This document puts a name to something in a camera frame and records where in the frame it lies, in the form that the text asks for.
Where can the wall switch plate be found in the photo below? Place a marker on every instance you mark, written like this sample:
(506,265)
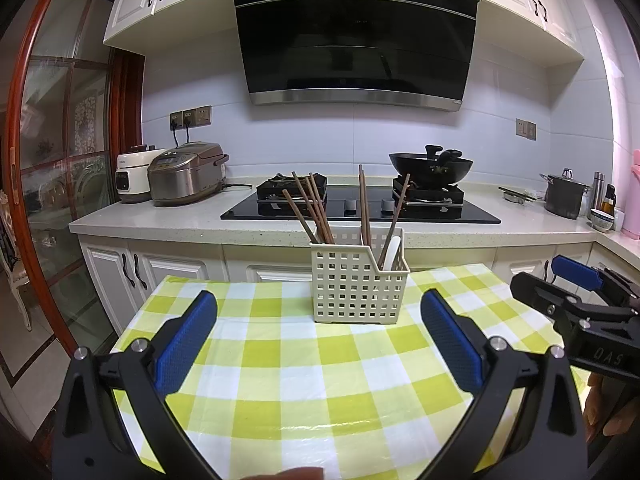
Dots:
(526,129)

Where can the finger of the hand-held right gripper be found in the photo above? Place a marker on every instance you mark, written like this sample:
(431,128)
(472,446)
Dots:
(540,295)
(577,271)

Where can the blue and white bowl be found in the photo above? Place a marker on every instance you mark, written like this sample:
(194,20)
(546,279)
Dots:
(602,220)

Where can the set of wooden chopsticks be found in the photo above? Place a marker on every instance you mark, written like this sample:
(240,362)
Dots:
(363,210)

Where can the steel thermos bottle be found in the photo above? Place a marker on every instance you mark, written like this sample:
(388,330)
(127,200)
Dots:
(598,190)

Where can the steel stockpot with lid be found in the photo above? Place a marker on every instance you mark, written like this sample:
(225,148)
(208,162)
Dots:
(564,197)

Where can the wooden framed glass door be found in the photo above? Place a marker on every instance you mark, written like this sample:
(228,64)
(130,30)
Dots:
(129,110)

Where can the grey stove knob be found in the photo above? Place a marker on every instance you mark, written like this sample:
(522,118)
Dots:
(387,205)
(351,205)

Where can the black burner grate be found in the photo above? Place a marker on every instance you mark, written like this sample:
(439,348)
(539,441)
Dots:
(272,190)
(435,194)

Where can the green checked tablecloth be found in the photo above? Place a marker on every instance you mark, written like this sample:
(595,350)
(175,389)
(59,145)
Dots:
(320,360)

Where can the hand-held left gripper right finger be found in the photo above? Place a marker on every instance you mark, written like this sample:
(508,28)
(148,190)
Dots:
(452,342)

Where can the wall socket strip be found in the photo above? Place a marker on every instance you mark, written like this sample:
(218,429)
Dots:
(190,116)

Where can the person's left hand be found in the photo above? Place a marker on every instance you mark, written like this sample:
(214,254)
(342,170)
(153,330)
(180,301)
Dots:
(295,474)

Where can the white electric cooker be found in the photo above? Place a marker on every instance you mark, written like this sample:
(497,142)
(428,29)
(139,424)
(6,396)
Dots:
(130,175)

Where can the cream plastic utensil basket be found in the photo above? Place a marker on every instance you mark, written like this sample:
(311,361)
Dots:
(350,285)

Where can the white upper cabinet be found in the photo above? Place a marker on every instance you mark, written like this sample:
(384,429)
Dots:
(165,5)
(530,10)

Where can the black glass range hood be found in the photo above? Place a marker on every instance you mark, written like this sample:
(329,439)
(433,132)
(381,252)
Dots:
(350,50)

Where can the large white ceramic spoon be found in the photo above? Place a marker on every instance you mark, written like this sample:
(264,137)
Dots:
(392,252)

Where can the oil bottle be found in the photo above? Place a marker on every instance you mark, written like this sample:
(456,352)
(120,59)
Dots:
(609,202)

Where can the person's right hand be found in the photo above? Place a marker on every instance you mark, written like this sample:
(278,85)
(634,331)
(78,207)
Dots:
(594,410)

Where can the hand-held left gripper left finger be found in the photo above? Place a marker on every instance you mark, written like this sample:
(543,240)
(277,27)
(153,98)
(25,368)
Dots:
(186,342)

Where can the brown steel rice cooker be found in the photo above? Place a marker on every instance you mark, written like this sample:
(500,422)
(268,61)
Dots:
(187,175)

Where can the black wok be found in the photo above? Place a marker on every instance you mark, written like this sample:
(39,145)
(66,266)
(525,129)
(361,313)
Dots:
(430,167)

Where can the black glass cooktop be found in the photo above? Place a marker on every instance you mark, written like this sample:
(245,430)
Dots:
(250,212)

